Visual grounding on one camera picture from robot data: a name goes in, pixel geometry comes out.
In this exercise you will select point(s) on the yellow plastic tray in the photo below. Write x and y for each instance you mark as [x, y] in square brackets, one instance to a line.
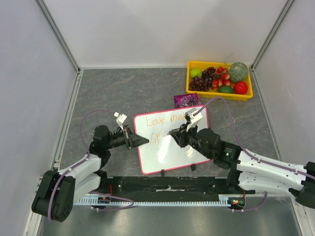
[210, 94]

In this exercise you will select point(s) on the green apple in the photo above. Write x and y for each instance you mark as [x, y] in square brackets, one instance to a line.
[196, 72]

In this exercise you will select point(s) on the red apple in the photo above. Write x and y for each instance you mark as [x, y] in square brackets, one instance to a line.
[240, 88]

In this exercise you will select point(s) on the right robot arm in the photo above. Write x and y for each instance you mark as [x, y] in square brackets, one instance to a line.
[249, 171]

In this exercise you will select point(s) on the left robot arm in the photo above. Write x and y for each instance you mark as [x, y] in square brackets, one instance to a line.
[59, 190]

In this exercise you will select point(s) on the green netted melon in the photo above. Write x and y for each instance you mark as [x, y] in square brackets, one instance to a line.
[238, 72]

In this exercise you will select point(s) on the red peach cluster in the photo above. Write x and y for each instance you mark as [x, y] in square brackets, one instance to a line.
[221, 78]

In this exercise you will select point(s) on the green mango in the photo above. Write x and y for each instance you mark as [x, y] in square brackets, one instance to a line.
[226, 89]

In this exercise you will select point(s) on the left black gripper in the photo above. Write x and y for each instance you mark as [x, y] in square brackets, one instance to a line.
[132, 140]

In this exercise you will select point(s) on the light blue cable duct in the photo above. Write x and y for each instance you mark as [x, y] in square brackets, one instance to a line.
[98, 201]

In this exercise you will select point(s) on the purple snack bag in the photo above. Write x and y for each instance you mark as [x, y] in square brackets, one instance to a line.
[187, 100]

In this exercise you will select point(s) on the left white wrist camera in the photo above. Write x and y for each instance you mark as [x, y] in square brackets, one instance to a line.
[120, 119]

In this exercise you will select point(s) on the dark purple grape bunch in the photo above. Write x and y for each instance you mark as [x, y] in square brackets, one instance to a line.
[202, 83]

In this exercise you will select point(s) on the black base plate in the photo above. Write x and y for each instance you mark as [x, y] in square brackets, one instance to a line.
[169, 189]

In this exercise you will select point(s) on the pink framed whiteboard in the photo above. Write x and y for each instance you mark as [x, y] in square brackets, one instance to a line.
[162, 153]

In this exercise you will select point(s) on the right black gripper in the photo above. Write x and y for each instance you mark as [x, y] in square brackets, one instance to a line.
[184, 135]

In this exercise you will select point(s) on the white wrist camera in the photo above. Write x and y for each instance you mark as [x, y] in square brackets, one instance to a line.
[193, 117]
[120, 119]

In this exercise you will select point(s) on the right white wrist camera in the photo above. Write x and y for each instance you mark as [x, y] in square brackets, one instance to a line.
[193, 117]

